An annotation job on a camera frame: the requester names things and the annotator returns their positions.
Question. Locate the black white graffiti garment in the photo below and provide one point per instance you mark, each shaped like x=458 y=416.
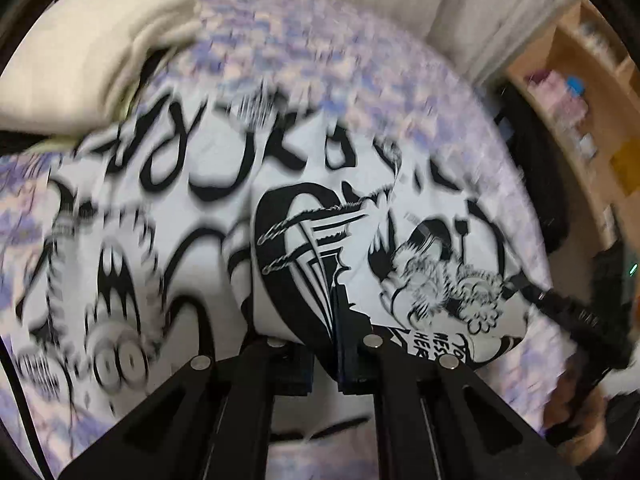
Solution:
x=206 y=219

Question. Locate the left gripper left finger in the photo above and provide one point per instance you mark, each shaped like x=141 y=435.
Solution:
x=290 y=366

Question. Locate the person right hand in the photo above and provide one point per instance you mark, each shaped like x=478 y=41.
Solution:
x=590 y=449

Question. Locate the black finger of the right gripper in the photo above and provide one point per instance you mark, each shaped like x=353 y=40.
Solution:
x=570 y=314

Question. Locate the purple cat print blanket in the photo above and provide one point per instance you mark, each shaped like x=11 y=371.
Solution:
x=377 y=80

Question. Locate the wooden shelf unit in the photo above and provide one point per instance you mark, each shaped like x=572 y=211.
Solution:
x=582 y=84

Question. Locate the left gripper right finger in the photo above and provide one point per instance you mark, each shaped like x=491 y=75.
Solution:
x=357 y=364

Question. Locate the cream folded garment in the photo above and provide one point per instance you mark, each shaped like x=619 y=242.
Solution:
x=76 y=66

